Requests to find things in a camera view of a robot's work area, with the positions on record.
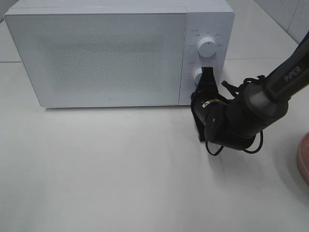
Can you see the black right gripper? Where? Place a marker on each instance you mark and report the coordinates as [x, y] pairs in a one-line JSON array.
[[208, 108]]

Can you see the pink round plate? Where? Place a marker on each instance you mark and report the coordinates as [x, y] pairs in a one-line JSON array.
[[302, 158]]

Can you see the white microwave door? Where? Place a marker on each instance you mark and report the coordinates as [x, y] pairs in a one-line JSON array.
[[101, 60]]

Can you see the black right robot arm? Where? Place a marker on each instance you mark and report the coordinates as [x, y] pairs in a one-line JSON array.
[[257, 103]]

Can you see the lower white microwave knob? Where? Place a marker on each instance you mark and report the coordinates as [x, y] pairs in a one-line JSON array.
[[197, 73]]

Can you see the white microwave knob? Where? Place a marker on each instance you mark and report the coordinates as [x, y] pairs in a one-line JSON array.
[[197, 73], [207, 46]]

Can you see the upper white microwave knob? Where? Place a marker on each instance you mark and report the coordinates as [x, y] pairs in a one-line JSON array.
[[207, 46]]

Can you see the white microwave oven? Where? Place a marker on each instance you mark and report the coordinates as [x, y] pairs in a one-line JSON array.
[[203, 17]]

